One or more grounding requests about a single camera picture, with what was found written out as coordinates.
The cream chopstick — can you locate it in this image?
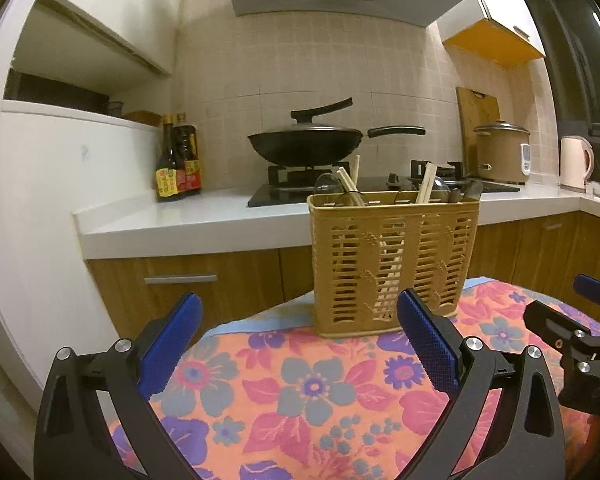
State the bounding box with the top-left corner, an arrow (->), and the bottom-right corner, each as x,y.
373,240 -> 403,322
416,162 -> 437,204
336,167 -> 366,207
350,154 -> 361,191

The dark utensil handle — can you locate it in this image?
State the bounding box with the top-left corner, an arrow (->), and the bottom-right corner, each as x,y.
462,180 -> 483,203

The brown tinted plastic spoon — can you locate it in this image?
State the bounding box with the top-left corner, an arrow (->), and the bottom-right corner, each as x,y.
448,188 -> 463,204

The clear plastic spoon dark handle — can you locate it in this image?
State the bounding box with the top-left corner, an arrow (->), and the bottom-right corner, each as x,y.
313,172 -> 344,195

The floral orange tablecloth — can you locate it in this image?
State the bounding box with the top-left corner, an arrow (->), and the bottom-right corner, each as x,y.
107,276 -> 600,480

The tan plastic utensil basket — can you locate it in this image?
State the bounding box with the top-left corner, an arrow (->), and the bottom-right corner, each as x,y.
308,191 -> 480,338

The white electric kettle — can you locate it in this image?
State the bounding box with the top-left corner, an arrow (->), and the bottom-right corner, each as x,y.
559,136 -> 595,192

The soy sauce bottle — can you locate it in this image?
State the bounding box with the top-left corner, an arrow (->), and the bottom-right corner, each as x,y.
155,114 -> 178,202

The brown rice cooker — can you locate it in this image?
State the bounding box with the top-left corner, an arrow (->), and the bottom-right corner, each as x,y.
475,120 -> 531,184

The cooking oil bottle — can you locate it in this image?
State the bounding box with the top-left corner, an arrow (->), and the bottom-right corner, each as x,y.
174,113 -> 202,195

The black gas stove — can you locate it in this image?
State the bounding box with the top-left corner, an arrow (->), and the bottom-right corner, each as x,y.
248,160 -> 520,208

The wooden cutting board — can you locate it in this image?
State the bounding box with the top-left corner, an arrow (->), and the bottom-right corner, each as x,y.
456,87 -> 501,177

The black wok with lid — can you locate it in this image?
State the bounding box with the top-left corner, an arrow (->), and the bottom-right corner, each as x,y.
246,96 -> 427,167

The silver cabinet handle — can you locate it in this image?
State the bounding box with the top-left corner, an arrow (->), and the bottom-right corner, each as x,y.
144,274 -> 218,285

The yellow wall cabinet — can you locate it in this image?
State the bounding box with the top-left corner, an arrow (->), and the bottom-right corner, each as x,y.
437,0 -> 545,68

